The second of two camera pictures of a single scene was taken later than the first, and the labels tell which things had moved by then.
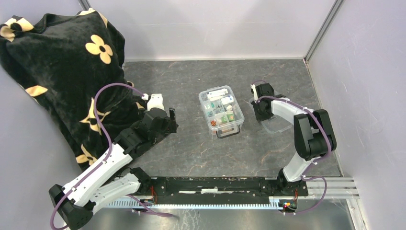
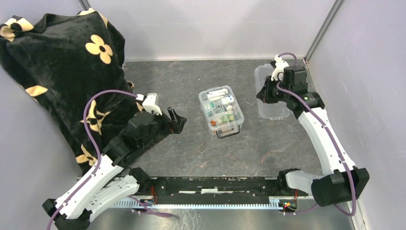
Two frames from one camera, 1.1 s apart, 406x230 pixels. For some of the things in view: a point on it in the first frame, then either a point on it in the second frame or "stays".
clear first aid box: [221, 111] stays
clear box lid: [273, 124] → [276, 111]
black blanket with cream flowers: [61, 60] stays
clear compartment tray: [221, 107] stays
